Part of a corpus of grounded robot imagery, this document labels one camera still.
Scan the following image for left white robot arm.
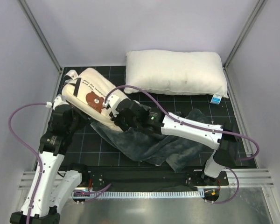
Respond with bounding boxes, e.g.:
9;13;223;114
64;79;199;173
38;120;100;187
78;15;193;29
9;104;90;224

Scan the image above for aluminium front rail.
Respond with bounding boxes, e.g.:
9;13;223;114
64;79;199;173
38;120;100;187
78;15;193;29
18;169;275;191

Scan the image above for right aluminium frame post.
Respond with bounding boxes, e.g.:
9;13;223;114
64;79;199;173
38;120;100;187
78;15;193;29
223;0;268;70

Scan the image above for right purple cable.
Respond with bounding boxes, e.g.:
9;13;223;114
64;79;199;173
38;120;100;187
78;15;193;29
104;85;260;205

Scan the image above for blue white pillow tag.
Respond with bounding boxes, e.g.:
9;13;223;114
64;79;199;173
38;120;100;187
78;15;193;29
210;94;222;105

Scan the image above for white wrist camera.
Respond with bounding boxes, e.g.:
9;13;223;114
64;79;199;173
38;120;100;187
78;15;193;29
103;94;121;110
52;94;68;110

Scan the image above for cream bear print pillow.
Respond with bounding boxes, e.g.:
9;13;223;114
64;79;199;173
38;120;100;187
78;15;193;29
61;68;122;132

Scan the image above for zebra and grey pillowcase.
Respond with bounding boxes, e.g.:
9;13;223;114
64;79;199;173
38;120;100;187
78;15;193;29
90;109;209;172

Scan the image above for aluminium frame post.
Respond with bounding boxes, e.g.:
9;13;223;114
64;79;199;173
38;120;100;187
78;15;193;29
223;0;268;70
17;0;62;74

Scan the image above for left aluminium frame post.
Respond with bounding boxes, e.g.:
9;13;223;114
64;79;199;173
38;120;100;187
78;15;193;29
17;0;62;74

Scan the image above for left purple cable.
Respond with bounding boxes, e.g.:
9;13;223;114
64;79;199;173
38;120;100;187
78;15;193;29
8;102;54;224

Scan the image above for slotted cable duct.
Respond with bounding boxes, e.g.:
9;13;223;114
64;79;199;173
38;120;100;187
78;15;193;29
71;190;204;200

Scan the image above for purple cable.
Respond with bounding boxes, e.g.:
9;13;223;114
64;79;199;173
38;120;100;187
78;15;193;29
8;102;54;224
104;85;260;205

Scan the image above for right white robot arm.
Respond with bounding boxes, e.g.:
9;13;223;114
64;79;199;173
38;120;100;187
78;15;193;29
104;95;239;185

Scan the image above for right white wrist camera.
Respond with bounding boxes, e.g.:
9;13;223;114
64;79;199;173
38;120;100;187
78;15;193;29
103;94;121;110

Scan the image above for large white pillow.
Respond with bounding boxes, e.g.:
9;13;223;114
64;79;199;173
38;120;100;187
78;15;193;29
125;49;228;98

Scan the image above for black grid mat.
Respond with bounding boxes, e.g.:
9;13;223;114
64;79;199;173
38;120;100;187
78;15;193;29
57;66;257;168

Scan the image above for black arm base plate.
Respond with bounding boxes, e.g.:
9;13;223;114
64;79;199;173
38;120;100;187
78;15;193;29
89;167;229;192

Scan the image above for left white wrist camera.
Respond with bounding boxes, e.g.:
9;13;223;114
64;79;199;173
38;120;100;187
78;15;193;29
52;94;68;110

